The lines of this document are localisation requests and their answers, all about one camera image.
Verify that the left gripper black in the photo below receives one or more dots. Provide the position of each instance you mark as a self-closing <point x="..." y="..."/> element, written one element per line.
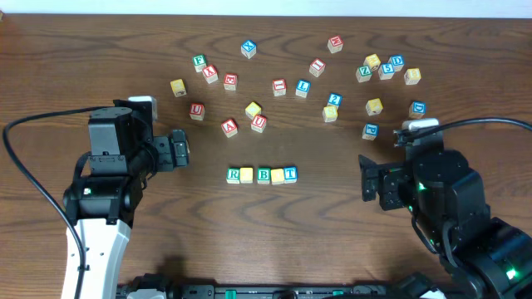
<point x="179" y="149"/>

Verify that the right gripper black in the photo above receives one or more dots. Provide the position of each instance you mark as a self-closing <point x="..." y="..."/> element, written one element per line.
<point x="370" y="179"/>

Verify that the green R block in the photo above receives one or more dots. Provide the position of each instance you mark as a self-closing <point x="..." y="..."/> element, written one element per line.
<point x="233" y="176"/>

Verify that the yellow O block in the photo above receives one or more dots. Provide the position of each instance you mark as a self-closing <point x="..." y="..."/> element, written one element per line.
<point x="246" y="175"/>
<point x="277" y="176"/>

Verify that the blue T block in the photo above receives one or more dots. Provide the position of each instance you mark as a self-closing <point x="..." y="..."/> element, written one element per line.
<point x="290" y="174"/>

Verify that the green B block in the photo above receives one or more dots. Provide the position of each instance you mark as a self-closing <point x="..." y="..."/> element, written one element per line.
<point x="264" y="175"/>

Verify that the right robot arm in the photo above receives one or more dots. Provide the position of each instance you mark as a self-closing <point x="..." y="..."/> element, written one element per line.
<point x="485" y="256"/>

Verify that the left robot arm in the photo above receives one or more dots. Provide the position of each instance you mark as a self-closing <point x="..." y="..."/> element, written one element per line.
<point x="107" y="187"/>

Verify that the red U block left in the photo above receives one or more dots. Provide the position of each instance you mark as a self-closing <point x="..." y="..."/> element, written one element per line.
<point x="197" y="111"/>

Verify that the red u block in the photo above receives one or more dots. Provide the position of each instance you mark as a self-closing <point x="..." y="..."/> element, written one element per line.
<point x="197" y="111"/>
<point x="258" y="123"/>

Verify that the blue P block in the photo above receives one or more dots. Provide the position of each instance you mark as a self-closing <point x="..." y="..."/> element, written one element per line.
<point x="370" y="131"/>

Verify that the yellow block far left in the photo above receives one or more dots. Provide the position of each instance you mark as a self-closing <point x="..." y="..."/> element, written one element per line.
<point x="178" y="88"/>

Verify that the red A block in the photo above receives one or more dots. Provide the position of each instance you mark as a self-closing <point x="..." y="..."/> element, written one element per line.
<point x="229" y="127"/>

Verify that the yellow K block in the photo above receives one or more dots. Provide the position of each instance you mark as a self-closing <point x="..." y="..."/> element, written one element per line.
<point x="374" y="107"/>

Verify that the yellow S block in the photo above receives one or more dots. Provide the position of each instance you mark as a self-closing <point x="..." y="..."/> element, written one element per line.
<point x="330" y="113"/>

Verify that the red E block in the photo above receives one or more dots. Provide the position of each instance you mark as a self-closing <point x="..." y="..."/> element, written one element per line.
<point x="230" y="81"/>

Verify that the green F block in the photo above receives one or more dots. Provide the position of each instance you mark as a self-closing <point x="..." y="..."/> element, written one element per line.
<point x="199" y="62"/>

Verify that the blue D block right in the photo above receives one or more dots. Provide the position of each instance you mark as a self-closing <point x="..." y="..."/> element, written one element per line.
<point x="417" y="109"/>

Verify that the blue d block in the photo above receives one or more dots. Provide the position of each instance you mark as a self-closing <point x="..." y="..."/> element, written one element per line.
<point x="417" y="109"/>
<point x="397" y="61"/>

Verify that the yellow tilted block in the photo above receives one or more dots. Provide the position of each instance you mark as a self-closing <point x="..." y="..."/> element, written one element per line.
<point x="252" y="109"/>

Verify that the blue 2 block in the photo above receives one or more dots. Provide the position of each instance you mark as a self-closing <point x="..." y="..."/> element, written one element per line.
<point x="335" y="100"/>

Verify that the red U block centre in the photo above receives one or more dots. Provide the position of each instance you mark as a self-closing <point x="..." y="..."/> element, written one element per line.
<point x="258" y="123"/>

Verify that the green Z block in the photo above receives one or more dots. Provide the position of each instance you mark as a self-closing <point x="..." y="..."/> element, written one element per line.
<point x="363" y="74"/>

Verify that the blue 5 block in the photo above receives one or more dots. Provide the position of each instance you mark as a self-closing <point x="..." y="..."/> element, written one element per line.
<point x="386" y="71"/>

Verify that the yellow B block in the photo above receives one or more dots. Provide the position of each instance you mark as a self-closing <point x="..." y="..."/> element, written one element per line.
<point x="412" y="76"/>

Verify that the blue L block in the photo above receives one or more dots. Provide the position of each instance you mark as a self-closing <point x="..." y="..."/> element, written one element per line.
<point x="302" y="88"/>

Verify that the yellow block with picture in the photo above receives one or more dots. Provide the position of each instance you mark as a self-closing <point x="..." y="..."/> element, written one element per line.
<point x="372" y="61"/>

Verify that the blue X block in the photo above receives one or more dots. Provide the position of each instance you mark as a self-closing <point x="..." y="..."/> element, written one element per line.
<point x="248" y="49"/>

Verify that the red I block centre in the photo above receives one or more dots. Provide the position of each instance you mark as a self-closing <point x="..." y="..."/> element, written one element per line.
<point x="279" y="87"/>

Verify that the red i block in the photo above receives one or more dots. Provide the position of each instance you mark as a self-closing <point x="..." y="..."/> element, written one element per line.
<point x="317" y="67"/>
<point x="279" y="87"/>

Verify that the blue D block upper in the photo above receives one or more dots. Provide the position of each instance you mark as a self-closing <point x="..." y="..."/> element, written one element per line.
<point x="397" y="61"/>

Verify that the red I block upper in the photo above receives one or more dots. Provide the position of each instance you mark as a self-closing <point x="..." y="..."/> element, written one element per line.
<point x="317" y="67"/>

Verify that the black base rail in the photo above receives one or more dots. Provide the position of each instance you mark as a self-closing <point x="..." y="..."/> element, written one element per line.
<point x="145" y="290"/>

